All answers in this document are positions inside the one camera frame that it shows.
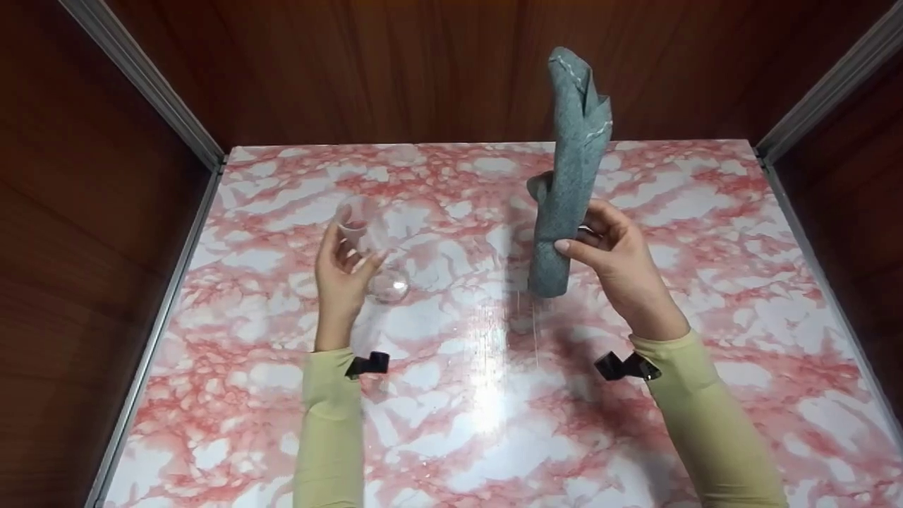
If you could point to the person's right hand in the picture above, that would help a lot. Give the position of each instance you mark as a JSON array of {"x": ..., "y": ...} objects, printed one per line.
[{"x": 628, "y": 275}]

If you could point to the person's left hand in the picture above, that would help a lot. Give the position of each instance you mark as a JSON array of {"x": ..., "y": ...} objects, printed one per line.
[{"x": 337, "y": 289}]

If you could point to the person's right thumb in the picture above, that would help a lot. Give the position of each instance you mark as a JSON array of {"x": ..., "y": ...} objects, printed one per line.
[{"x": 575, "y": 248}]

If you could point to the person's right fingers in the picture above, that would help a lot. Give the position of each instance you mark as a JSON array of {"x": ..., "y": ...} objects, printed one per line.
[{"x": 600, "y": 220}]

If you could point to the person's left fingers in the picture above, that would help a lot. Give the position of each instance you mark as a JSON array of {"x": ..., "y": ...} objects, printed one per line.
[{"x": 363, "y": 259}]

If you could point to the person's left thumb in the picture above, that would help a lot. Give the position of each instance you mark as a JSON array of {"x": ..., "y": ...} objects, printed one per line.
[{"x": 329, "y": 236}]

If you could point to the clear wine glass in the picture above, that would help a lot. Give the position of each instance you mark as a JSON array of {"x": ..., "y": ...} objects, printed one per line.
[{"x": 370, "y": 247}]

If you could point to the grey cloth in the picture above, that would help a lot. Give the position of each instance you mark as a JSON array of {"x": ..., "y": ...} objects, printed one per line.
[{"x": 570, "y": 176}]

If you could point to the person's right forearm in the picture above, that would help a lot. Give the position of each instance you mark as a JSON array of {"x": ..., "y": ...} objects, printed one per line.
[{"x": 709, "y": 420}]

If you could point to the person's left forearm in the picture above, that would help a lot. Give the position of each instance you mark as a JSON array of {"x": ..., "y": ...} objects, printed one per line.
[{"x": 329, "y": 423}]

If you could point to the black wrist band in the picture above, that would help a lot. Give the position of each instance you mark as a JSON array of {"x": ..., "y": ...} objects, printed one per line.
[
  {"x": 624, "y": 367},
  {"x": 368, "y": 364}
]

